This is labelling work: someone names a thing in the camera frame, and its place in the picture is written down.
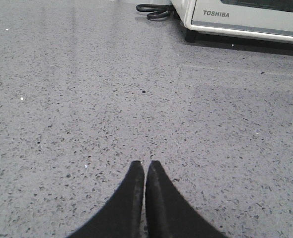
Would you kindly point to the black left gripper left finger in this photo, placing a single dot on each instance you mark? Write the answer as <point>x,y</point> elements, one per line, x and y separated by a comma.
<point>120,216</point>

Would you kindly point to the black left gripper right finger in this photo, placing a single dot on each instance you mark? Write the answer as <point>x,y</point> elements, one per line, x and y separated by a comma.
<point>168,214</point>

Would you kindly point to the white Toshiba toaster oven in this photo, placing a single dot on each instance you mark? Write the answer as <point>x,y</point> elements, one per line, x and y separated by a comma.
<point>270,20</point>

